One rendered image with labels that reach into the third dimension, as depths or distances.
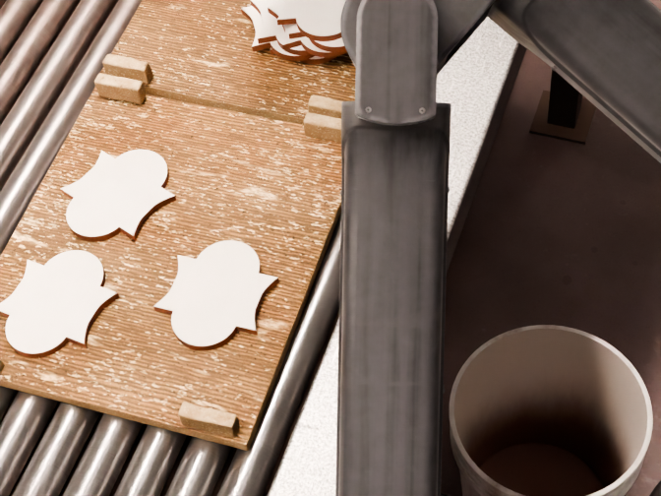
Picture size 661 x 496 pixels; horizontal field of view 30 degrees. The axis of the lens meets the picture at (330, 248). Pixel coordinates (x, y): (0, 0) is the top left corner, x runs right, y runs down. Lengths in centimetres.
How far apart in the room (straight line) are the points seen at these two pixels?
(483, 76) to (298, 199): 29
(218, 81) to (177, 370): 40
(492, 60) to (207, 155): 37
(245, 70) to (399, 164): 91
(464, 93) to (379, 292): 89
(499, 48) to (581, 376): 68
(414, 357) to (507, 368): 139
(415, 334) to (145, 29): 103
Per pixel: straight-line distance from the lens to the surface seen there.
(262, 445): 126
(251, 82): 152
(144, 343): 132
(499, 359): 199
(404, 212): 63
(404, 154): 63
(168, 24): 161
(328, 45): 147
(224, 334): 130
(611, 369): 198
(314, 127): 143
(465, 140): 146
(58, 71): 163
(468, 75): 153
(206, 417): 123
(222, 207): 140
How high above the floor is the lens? 204
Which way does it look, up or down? 55 degrees down
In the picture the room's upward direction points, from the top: 8 degrees counter-clockwise
